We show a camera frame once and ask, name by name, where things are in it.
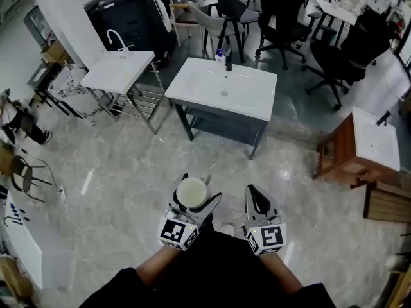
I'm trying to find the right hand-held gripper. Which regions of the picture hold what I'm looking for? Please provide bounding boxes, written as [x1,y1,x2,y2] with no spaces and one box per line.
[241,184,288,257]

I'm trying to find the white washbasin on dark stand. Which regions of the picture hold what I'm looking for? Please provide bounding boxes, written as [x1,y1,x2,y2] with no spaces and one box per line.
[164,57,279,160]

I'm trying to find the wooden chair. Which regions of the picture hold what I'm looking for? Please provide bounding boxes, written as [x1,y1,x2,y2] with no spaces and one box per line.
[168,0,202,48]

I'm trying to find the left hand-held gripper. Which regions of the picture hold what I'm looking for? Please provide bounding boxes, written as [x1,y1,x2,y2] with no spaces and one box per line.
[157,173,223,252]

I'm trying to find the person's right forearm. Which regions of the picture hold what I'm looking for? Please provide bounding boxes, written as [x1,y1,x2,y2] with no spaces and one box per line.
[258,253,304,298]

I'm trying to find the wooden pallet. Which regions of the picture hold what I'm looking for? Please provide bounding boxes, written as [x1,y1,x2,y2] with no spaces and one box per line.
[362,171,411,225]

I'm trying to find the light grey chair black legs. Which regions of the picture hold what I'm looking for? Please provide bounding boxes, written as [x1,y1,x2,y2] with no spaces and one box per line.
[187,1,247,64]

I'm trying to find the cardboard box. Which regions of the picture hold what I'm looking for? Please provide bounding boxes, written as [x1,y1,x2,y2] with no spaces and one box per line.
[39,39,73,65]

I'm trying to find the black office chair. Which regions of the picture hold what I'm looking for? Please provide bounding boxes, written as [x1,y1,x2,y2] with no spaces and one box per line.
[302,9,401,112]
[252,0,322,71]

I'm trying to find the dark framed screen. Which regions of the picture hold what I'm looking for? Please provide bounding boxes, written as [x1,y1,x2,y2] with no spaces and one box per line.
[23,6,55,46]

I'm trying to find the person's left forearm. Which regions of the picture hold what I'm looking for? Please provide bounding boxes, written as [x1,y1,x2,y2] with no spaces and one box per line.
[134,244,181,286]

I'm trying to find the black floor cable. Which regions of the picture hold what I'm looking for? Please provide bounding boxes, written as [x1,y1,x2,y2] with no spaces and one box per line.
[18,148,62,189]

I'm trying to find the white curved faucet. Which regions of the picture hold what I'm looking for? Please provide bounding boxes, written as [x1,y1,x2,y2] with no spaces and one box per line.
[106,28,128,52]

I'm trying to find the small black faucet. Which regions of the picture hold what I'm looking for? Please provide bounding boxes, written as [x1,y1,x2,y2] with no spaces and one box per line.
[376,110,396,128]

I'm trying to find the black metal stool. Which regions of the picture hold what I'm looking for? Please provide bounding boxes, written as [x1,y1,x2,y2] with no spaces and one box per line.
[9,155,54,203]

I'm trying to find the white cup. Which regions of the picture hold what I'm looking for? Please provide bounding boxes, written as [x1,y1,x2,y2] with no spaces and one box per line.
[175,174,212,210]

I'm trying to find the grey box appliance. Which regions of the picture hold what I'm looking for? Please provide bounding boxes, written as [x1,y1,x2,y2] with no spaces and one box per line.
[27,63,64,92]

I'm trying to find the white washbasin on steel rack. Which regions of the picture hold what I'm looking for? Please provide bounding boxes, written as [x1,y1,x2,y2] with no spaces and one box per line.
[80,49,168,135]

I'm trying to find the large black machine white panel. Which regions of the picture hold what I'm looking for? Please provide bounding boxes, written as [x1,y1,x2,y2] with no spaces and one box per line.
[83,0,177,69]

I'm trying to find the white panel with black marks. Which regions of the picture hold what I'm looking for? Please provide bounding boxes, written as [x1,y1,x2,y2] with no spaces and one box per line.
[0,190,44,290]

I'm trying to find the white desk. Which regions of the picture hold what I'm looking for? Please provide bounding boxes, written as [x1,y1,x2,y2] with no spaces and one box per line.
[312,0,359,48]

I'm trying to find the person's black clothing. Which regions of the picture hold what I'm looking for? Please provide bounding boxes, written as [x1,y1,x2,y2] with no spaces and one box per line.
[78,222,338,308]

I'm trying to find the white washbasin on wooden cabinet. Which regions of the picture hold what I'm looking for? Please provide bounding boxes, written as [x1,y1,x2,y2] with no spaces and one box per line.
[313,105,402,189]

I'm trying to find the dark grey chair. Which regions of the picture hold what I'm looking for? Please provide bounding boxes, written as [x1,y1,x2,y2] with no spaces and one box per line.
[208,0,261,25]

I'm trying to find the marble pattern cabinet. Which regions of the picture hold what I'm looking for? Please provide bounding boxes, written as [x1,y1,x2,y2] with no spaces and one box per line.
[47,64,107,122]

